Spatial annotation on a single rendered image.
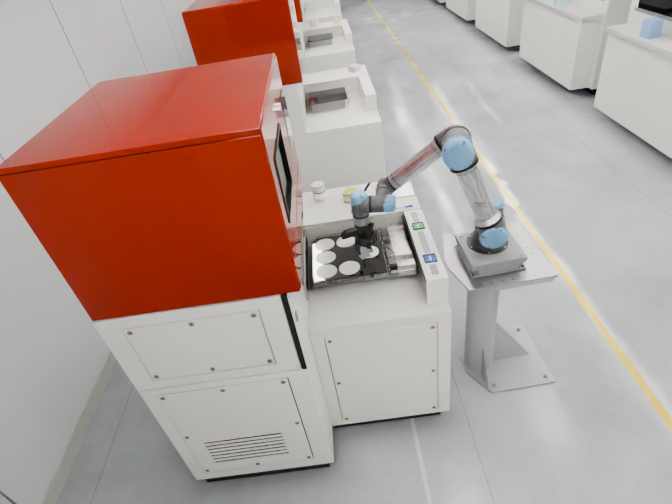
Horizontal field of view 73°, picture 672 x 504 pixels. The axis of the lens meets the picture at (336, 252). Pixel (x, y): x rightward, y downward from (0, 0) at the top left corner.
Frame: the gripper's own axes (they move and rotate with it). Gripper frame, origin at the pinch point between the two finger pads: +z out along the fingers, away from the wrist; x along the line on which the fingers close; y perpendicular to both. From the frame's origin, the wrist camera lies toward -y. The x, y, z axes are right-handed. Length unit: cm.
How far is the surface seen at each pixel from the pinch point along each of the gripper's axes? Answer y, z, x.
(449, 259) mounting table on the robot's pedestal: 36.9, 9.4, 20.1
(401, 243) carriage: 13.1, 3.4, 19.1
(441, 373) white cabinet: 43, 51, -16
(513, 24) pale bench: -23, 50, 663
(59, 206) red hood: -50, -76, -88
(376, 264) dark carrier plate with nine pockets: 7.9, 1.5, -1.8
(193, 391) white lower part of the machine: -41, 14, -84
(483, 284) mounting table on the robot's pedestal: 56, 9, 7
